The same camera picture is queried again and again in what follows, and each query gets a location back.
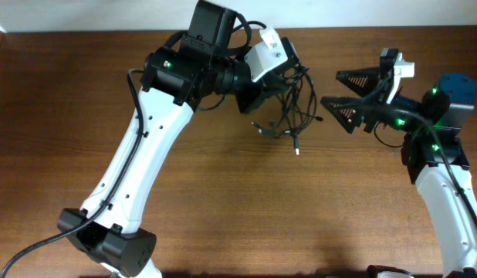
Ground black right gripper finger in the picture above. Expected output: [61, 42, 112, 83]
[336, 67, 381, 97]
[320, 97, 368, 134]

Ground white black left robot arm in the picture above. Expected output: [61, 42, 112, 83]
[58, 1, 295, 277]

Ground black object at bottom edge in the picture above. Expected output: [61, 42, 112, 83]
[367, 265, 414, 278]

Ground black usb cables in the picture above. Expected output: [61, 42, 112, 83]
[249, 63, 324, 156]

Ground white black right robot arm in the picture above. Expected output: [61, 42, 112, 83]
[320, 67, 477, 277]

